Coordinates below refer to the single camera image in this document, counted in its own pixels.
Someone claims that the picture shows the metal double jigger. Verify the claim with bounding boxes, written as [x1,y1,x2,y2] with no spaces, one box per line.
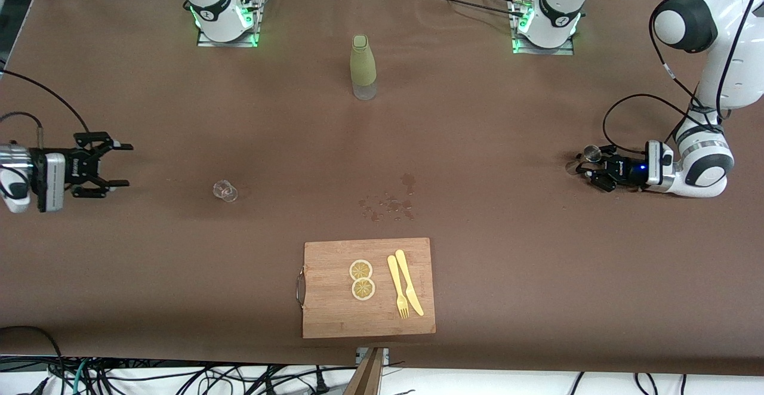
[566,146,602,176]

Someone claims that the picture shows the yellow plastic knife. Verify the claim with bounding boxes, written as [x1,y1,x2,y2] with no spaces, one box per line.
[395,249,425,317]

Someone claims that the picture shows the yellow plastic fork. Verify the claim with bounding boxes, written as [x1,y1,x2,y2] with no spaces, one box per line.
[387,255,411,319]

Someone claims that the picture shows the green sleeved glass bottle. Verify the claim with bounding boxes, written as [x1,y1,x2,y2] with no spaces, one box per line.
[350,35,378,101]

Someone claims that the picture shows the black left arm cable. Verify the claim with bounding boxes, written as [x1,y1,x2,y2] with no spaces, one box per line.
[602,0,747,157]

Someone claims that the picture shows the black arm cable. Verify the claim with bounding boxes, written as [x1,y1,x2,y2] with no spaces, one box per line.
[0,68,91,151]
[602,0,747,157]

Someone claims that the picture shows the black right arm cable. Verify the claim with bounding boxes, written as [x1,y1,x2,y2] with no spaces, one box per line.
[0,68,91,151]

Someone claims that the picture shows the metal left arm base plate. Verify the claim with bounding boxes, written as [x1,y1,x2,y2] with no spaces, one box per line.
[512,0,575,55]

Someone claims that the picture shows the thick black floor cable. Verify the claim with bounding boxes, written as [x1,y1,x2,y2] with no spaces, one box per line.
[0,326,66,395]

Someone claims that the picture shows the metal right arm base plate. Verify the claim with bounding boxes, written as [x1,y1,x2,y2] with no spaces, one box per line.
[197,0,263,48]

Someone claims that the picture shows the teal floor cable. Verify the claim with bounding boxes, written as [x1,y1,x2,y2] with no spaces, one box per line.
[72,359,90,395]

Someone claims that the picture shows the black cable on table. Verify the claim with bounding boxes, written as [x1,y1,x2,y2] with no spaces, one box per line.
[415,0,526,20]

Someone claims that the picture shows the wooden cutting board with handle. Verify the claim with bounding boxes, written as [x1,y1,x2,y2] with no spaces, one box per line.
[296,237,436,340]

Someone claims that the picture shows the small metal bracket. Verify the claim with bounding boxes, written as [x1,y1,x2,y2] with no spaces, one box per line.
[356,347,390,365]

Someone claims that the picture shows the wooden post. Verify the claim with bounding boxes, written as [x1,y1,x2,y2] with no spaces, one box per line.
[343,347,386,395]

